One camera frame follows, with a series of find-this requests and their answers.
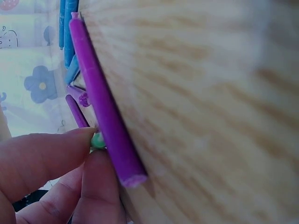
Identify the person's left hand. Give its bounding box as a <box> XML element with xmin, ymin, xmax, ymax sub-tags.
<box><xmin>0</xmin><ymin>126</ymin><xmax>128</xmax><ymax>224</ymax></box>

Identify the green round stick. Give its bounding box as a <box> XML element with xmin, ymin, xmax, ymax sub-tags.
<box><xmin>90</xmin><ymin>132</ymin><xmax>107</xmax><ymax>151</ymax></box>

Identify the thin dark purple stick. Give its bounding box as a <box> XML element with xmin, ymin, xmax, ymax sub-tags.
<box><xmin>65</xmin><ymin>94</ymin><xmax>90</xmax><ymax>128</ymax></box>

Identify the short purple stick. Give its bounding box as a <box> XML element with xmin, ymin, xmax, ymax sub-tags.
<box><xmin>66</xmin><ymin>84</ymin><xmax>91</xmax><ymax>108</ymax></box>

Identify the long thick purple stick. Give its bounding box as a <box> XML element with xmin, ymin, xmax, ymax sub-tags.
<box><xmin>69</xmin><ymin>12</ymin><xmax>148</xmax><ymax>189</ymax></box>

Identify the short blue stick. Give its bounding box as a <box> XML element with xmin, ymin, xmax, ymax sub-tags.
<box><xmin>65</xmin><ymin>55</ymin><xmax>81</xmax><ymax>85</ymax></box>

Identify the thick blue stick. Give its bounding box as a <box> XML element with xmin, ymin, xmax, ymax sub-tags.
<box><xmin>64</xmin><ymin>0</ymin><xmax>79</xmax><ymax>70</ymax></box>

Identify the thin blue stick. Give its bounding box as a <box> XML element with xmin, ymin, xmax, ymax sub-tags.
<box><xmin>59</xmin><ymin>0</ymin><xmax>66</xmax><ymax>50</ymax></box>

